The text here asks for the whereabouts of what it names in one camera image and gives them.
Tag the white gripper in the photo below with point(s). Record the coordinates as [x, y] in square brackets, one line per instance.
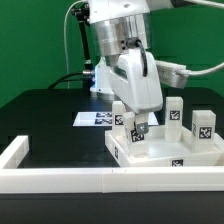
[140, 94]

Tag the white square table top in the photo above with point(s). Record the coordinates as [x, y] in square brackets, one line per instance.
[162, 153]

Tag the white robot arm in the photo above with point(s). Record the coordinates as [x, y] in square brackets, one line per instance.
[121, 26]

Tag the white sheet with tags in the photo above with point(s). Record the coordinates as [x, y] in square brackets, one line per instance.
[90, 119]

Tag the white U-shaped obstacle fence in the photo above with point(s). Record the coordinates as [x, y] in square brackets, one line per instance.
[16, 180]

